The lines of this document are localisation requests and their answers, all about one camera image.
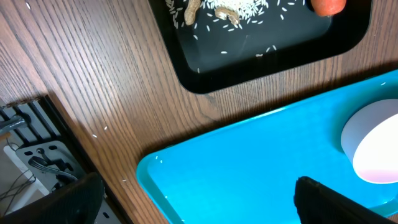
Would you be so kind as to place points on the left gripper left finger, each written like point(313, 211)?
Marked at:
point(77, 202)

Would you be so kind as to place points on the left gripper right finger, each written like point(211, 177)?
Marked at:
point(318, 204)

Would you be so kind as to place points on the pink bowl with food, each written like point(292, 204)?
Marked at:
point(369, 140)

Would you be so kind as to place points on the orange carrot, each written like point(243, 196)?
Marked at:
point(326, 8)

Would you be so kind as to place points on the black waste tray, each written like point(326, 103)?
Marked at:
point(213, 54)

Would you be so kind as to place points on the teal serving tray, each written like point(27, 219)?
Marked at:
point(246, 172)

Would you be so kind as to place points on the rice and nuts pile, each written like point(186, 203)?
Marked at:
point(185, 12)

